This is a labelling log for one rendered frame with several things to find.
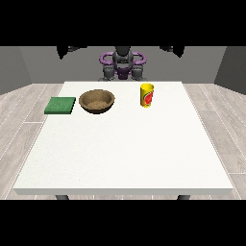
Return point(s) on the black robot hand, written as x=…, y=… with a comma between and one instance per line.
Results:
x=178, y=51
x=62, y=51

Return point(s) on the green square pad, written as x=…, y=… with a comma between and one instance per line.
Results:
x=60, y=105

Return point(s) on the yellow cup with melon print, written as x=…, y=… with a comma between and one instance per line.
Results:
x=146, y=95

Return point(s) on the brown wooden bowl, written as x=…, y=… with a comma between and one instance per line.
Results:
x=96, y=101

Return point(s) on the grey robot trunk purple rings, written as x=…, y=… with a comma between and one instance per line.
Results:
x=122, y=64

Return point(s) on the dark table leg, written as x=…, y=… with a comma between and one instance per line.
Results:
x=62, y=197
x=184, y=197

